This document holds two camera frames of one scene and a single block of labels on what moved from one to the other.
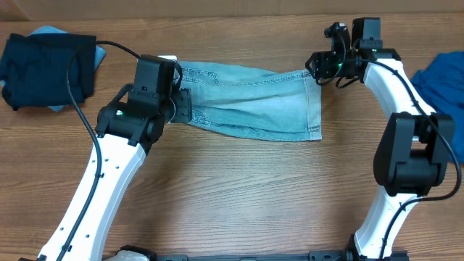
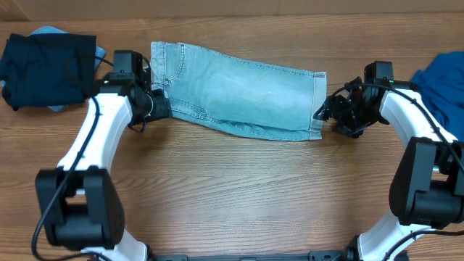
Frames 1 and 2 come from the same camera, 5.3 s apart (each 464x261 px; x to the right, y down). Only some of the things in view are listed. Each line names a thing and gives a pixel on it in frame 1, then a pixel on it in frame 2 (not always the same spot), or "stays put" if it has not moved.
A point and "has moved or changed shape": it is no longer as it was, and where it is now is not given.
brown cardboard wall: [20, 9] stays put
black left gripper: [183, 106] to [161, 105]
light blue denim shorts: [279, 106] has moved or changed shape
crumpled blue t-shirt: [440, 83] stays put
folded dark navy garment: [48, 69] stays put
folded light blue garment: [100, 54] stays put
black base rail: [317, 256] stays put
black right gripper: [320, 64] to [336, 112]
